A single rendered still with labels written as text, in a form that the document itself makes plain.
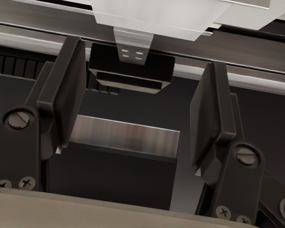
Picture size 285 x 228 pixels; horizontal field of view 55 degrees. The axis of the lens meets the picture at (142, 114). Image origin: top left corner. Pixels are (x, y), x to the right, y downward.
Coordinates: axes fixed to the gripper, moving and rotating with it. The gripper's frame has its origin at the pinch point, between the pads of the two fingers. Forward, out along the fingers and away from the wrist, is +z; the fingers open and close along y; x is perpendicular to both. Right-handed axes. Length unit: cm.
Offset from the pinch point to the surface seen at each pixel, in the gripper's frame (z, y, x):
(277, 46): 30.9, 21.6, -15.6
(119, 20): 11.3, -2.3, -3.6
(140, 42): 14.0, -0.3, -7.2
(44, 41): 27.1, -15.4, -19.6
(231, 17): 8.8, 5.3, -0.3
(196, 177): 27, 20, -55
